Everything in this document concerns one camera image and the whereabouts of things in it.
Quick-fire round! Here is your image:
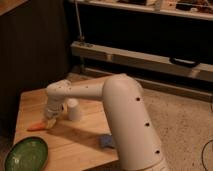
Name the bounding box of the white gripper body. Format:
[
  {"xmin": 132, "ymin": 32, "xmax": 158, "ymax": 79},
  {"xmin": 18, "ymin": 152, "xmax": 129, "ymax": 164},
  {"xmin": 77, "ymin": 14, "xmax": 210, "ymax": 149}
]
[{"xmin": 42, "ymin": 105, "xmax": 64, "ymax": 129}]

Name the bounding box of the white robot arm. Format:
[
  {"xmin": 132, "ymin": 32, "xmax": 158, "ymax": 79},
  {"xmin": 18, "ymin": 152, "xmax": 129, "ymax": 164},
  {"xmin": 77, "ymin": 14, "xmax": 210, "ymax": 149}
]
[{"xmin": 44, "ymin": 74, "xmax": 170, "ymax": 171}]

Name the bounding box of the white paper cup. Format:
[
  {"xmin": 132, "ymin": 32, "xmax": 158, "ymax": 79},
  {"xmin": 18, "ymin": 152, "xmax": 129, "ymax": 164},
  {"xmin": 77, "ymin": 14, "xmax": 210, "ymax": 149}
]
[{"xmin": 67, "ymin": 99, "xmax": 82, "ymax": 121}]

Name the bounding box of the wooden table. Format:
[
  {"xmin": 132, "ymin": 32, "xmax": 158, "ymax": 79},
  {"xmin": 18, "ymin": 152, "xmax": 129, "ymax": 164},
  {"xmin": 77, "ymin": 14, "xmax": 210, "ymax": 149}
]
[{"xmin": 13, "ymin": 75, "xmax": 121, "ymax": 171}]

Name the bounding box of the green plate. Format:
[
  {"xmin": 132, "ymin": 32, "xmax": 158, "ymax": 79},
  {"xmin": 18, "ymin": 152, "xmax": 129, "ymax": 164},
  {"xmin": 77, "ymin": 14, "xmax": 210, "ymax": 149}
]
[{"xmin": 4, "ymin": 136, "xmax": 48, "ymax": 171}]

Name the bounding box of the metal pole stand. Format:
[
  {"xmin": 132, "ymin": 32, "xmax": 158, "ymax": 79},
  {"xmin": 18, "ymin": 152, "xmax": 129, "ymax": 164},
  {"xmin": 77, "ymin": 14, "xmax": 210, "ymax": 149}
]
[{"xmin": 74, "ymin": 0, "xmax": 91, "ymax": 47}]

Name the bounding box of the upper shelf with items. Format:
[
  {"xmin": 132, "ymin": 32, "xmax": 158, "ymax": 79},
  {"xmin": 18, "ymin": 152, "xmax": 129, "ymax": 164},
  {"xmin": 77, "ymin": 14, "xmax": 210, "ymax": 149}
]
[{"xmin": 68, "ymin": 0, "xmax": 213, "ymax": 22}]

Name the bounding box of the long grey case with handle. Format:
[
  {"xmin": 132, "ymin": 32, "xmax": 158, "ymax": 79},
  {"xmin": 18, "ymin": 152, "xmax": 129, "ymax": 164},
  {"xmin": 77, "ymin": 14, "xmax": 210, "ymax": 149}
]
[{"xmin": 71, "ymin": 41, "xmax": 213, "ymax": 82}]

